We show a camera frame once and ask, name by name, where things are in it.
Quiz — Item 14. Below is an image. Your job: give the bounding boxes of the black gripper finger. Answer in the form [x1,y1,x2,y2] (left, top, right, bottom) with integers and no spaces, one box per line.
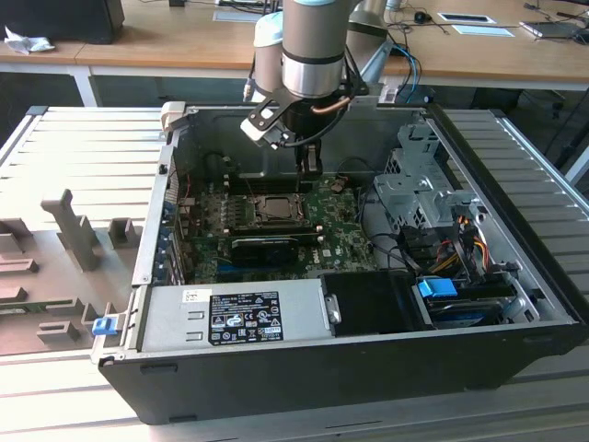
[306,141,324,181]
[295,142,309,194]

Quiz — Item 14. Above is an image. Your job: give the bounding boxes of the metal socket cover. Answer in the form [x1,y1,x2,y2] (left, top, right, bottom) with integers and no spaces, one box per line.
[251,193,308,227]

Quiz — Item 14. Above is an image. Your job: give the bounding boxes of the black RAM slot bank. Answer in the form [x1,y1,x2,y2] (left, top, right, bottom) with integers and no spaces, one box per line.
[228,170,315,194]
[227,219,323,237]

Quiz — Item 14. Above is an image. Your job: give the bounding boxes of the CPU socket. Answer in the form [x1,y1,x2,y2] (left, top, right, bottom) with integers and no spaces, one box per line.
[248,192,312,229]

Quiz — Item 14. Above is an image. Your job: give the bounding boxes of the green motherboard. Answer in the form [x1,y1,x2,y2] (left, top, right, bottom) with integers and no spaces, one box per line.
[177,177,383,285]

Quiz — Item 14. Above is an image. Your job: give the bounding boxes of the black graphics card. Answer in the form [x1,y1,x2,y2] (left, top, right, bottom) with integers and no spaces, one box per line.
[229,233,300,268]

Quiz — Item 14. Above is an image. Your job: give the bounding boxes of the silver metal drive cage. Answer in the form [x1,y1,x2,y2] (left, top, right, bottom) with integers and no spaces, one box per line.
[371,122,466,240]

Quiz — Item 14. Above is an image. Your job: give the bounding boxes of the beige plastic block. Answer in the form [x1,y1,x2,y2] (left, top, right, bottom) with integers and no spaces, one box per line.
[160,101,188,134]

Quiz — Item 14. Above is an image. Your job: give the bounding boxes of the black plastic shroud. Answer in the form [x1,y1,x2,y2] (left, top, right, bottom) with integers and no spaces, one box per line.
[319,270,436,338]

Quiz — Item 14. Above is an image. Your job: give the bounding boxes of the blue disk carrier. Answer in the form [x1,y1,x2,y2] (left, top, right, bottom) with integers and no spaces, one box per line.
[416,277,457,301]

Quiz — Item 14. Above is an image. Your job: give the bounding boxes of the grey power supply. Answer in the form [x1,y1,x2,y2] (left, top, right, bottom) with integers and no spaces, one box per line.
[137,278,341,354]

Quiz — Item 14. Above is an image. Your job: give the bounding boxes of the black hard disk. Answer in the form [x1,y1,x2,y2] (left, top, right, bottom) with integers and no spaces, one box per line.
[425,294,505,329]

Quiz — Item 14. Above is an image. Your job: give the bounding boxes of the black PC case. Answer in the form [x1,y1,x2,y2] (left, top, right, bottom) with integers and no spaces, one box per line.
[89,100,589,427]

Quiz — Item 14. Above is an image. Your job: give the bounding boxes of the black box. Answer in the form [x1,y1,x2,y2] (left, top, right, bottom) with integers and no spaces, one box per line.
[0,0,126,46]

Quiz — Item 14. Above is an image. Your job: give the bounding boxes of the grey laptop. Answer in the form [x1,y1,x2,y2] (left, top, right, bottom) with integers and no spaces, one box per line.
[519,20,585,41]

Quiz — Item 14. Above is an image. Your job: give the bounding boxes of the grey-brown parts rack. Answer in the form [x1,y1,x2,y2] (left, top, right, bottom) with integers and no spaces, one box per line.
[0,188,142,358]

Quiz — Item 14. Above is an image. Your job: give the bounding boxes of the crumpled white paper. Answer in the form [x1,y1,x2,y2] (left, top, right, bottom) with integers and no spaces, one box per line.
[3,25,57,56]

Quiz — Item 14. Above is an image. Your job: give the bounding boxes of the green RAM stick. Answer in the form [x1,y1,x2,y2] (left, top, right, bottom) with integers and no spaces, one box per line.
[0,298,77,317]

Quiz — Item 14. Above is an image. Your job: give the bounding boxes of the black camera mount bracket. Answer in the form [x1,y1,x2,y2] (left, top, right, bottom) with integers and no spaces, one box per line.
[238,89,295,134]

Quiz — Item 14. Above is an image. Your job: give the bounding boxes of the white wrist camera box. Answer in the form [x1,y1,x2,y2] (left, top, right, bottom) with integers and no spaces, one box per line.
[239,114,283,149]

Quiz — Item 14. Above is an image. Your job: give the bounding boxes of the blue cable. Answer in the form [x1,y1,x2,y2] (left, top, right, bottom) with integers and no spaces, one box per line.
[390,43,422,103]

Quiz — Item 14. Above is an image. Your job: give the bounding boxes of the white desk cable plate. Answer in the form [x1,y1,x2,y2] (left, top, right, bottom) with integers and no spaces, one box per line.
[213,8,263,23]
[451,23,519,38]
[436,12,497,24]

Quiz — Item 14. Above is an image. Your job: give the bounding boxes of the multicolour power wire bundle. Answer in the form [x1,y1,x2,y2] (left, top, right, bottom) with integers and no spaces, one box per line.
[432,227,490,273]

